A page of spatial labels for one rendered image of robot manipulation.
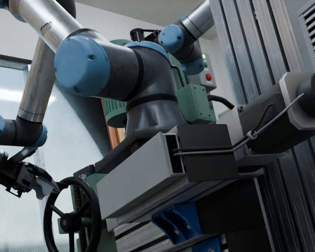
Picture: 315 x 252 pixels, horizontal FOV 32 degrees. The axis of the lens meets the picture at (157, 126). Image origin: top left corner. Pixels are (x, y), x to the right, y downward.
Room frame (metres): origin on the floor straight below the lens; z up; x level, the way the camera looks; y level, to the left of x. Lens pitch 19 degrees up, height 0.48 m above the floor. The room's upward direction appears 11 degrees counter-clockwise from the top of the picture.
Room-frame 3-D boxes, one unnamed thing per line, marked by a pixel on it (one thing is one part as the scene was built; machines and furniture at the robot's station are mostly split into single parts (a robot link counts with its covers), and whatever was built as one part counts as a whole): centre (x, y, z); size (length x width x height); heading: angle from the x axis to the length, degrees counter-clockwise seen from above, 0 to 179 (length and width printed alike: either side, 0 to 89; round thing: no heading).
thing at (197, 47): (1.62, -0.14, 1.25); 0.11 x 0.08 x 0.11; 159
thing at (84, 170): (1.85, 0.24, 0.99); 0.13 x 0.11 x 0.06; 48
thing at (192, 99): (2.04, -0.16, 1.22); 0.09 x 0.08 x 0.15; 138
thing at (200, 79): (2.13, -0.22, 1.40); 0.10 x 0.06 x 0.16; 138
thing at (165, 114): (1.14, 0.00, 0.87); 0.15 x 0.15 x 0.10
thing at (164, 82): (1.13, 0.01, 0.98); 0.13 x 0.12 x 0.14; 136
